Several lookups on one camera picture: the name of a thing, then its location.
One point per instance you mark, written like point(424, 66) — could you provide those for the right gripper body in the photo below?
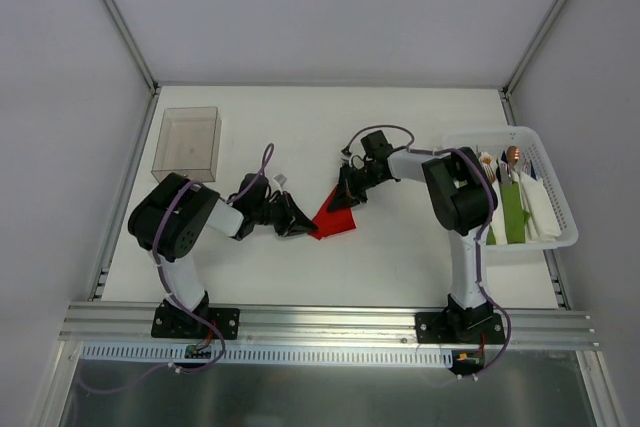
point(350, 186)

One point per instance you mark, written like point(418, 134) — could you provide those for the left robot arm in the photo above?
point(171, 218)

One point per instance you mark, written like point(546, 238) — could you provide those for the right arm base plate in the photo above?
point(442, 328)

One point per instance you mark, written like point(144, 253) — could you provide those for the white slotted cable duct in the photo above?
point(270, 355)

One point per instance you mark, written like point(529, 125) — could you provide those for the clear plastic box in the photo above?
point(188, 144)

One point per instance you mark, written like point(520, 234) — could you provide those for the red paper napkin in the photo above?
point(332, 223)

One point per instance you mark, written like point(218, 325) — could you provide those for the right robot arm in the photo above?
point(462, 200)

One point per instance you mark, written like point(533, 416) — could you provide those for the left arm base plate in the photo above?
point(171, 322)

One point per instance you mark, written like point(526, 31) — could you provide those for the copper spoon in basket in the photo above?
point(512, 156)

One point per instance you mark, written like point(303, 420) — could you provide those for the aluminium front rail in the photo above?
point(531, 329)

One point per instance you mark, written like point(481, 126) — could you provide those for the white plastic basket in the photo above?
point(534, 161)

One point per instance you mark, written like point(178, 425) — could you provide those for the right white napkin rolls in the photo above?
point(541, 224)

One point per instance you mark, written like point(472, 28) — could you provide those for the left green napkin roll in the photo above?
point(490, 239)

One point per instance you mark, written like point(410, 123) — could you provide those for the white napkin roll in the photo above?
point(498, 222)

